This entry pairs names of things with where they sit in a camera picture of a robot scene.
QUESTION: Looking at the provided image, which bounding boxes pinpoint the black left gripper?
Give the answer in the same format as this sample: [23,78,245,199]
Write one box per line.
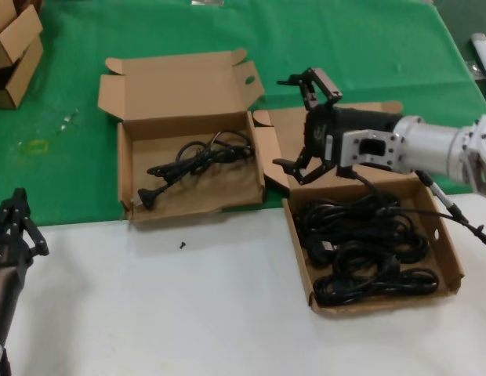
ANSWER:
[0,187,50,273]

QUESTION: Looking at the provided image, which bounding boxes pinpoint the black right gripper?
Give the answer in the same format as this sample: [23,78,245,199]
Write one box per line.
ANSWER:
[273,67,404,186]

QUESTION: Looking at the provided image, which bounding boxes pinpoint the open flat cardboard box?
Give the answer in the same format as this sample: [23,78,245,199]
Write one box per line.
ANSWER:
[252,100,466,319]
[96,49,267,224]

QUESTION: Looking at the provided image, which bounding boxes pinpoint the green table cloth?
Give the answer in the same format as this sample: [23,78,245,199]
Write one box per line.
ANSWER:
[0,0,486,230]

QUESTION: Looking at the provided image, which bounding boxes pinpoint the white tape scraps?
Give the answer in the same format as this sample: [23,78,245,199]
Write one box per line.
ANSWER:
[57,109,80,132]

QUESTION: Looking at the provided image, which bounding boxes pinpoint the stacked cardboard boxes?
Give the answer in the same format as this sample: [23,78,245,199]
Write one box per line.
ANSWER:
[0,37,45,110]

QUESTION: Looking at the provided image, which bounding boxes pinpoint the metal table clamp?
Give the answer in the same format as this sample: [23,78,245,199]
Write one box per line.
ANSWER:
[466,60,486,81]

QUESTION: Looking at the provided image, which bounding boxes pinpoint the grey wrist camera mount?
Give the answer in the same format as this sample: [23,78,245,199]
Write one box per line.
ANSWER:
[326,128,404,174]

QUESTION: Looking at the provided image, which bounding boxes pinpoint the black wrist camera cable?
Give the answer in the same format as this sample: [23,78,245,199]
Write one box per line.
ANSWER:
[336,166,486,251]

